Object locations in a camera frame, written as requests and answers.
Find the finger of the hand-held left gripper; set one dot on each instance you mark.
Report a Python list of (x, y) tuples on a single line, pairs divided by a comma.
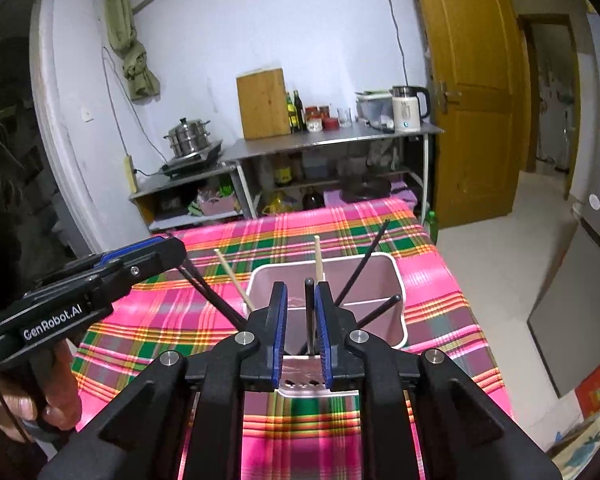
[(157, 262), (130, 251)]

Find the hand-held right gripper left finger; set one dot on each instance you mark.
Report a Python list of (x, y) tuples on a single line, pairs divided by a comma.
[(279, 335)]

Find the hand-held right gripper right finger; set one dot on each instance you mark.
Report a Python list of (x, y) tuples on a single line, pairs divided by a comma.
[(325, 335)]

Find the black chopstick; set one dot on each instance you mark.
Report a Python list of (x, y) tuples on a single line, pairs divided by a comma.
[(362, 262), (309, 315), (380, 309), (212, 297), (205, 285)]

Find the pink plastic utensil holder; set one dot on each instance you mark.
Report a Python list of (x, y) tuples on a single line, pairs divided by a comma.
[(380, 280)]

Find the person's left hand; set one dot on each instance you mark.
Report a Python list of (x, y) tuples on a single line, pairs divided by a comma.
[(55, 395)]

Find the low metal shelf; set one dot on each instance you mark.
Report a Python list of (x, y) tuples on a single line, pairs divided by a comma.
[(180, 200)]

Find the wooden chopstick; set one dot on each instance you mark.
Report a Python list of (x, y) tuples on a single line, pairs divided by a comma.
[(320, 260), (235, 280)]

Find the black induction cooker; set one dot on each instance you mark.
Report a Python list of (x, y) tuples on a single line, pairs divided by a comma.
[(192, 162)]

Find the pink plaid tablecloth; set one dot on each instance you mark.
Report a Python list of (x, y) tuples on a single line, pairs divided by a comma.
[(430, 320)]

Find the steel steamer pot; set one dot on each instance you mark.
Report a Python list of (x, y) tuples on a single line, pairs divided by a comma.
[(187, 137)]

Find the dark round pan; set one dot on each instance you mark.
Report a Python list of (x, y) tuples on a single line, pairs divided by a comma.
[(366, 190)]

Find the green plastic bottle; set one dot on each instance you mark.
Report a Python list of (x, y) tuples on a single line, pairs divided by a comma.
[(433, 225)]

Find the yellow oil bottle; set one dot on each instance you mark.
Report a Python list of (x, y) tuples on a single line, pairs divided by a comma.
[(282, 170)]

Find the wooden cutting board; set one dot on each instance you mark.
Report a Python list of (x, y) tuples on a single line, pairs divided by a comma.
[(263, 105)]

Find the steel kitchen table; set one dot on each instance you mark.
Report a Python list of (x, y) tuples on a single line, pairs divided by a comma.
[(330, 140)]

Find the dark oil bottle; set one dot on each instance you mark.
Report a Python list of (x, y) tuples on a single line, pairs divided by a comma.
[(295, 112)]

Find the green hanging cloth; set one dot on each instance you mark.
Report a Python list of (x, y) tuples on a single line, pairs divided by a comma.
[(130, 45)]

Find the red lidded jar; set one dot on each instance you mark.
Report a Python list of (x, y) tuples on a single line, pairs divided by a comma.
[(314, 119)]

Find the drinking glass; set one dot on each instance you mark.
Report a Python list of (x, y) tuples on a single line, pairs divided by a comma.
[(344, 117)]

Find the clear plastic storage box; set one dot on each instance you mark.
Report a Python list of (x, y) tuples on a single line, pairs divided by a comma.
[(372, 110)]

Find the white electric kettle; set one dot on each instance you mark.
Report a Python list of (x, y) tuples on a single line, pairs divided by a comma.
[(407, 110)]

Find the grey board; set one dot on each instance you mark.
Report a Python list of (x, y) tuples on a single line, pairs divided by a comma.
[(575, 310)]

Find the yellow wooden door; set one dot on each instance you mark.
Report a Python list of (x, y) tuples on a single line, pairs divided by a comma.
[(470, 100)]

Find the white wall socket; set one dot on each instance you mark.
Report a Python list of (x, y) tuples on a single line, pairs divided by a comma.
[(87, 114)]

